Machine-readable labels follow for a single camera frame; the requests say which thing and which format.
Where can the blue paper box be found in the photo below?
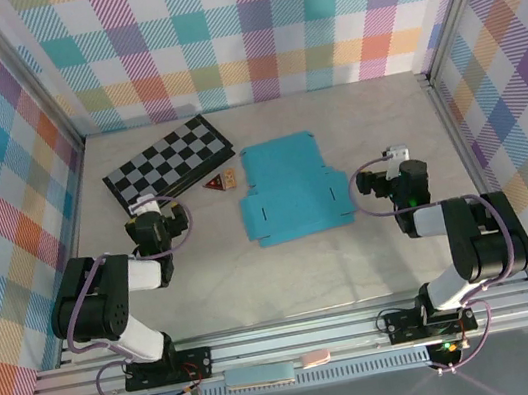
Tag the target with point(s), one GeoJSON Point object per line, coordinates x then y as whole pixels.
{"type": "Point", "coordinates": [288, 188]}

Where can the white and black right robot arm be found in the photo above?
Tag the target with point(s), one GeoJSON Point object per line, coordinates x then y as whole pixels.
{"type": "Point", "coordinates": [485, 246]}

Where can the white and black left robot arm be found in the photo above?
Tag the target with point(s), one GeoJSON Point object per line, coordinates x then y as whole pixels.
{"type": "Point", "coordinates": [85, 308]}

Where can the black grey folded chessboard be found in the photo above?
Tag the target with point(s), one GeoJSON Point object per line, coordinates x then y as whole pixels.
{"type": "Point", "coordinates": [161, 159]}

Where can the small wooden triangular block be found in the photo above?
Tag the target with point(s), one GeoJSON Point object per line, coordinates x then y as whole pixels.
{"type": "Point", "coordinates": [229, 178]}

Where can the blue grey sponge pad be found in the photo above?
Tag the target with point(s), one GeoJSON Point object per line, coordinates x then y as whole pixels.
{"type": "Point", "coordinates": [258, 376]}

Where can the pink oval eraser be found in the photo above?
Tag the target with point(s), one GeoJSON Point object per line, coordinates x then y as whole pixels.
{"type": "Point", "coordinates": [315, 357]}

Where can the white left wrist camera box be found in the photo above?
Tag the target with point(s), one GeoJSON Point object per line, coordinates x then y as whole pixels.
{"type": "Point", "coordinates": [146, 206]}

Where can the aluminium left side rail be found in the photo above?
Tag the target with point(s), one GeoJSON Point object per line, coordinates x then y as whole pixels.
{"type": "Point", "coordinates": [72, 250]}

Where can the aluminium right side rail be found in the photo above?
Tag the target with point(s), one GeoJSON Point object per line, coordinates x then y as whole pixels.
{"type": "Point", "coordinates": [448, 111]}

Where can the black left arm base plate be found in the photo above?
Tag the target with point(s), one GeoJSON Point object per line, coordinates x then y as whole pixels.
{"type": "Point", "coordinates": [195, 361]}

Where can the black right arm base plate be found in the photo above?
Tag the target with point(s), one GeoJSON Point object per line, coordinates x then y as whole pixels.
{"type": "Point", "coordinates": [402, 324]}

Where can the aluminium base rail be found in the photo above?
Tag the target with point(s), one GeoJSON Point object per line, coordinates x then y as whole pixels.
{"type": "Point", "coordinates": [293, 342]}

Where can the aluminium left corner post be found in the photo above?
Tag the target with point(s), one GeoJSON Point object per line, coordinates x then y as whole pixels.
{"type": "Point", "coordinates": [31, 79]}

